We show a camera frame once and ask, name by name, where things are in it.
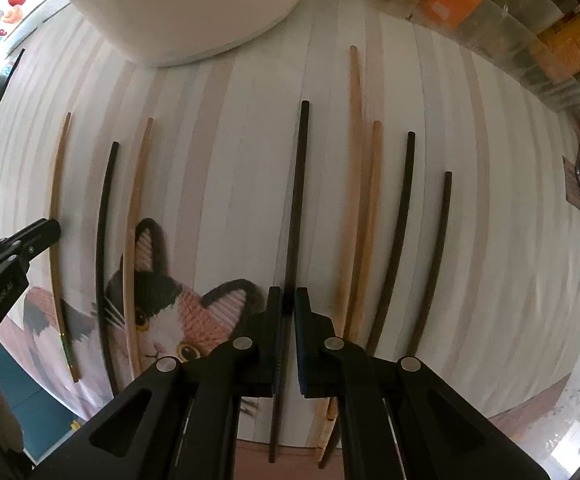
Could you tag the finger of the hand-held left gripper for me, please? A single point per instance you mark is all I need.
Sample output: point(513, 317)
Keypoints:
point(29, 240)

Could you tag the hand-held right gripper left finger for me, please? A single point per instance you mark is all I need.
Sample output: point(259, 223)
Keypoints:
point(278, 350)

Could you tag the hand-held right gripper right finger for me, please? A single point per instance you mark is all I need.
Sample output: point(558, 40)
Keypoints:
point(300, 360)

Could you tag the light wooden chopstick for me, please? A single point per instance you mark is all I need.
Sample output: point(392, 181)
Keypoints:
point(355, 160)
point(56, 185)
point(370, 210)
point(130, 230)

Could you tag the dark wooden chopstick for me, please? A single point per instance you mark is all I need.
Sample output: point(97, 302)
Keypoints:
point(298, 185)
point(405, 210)
point(442, 240)
point(100, 240)

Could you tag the white round dish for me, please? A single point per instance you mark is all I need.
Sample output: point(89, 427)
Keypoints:
point(169, 10)

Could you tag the striped cat printed mat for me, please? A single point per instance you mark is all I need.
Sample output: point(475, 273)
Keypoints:
point(250, 185)

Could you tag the colourful fruit wall poster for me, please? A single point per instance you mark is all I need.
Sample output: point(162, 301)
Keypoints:
point(14, 10)

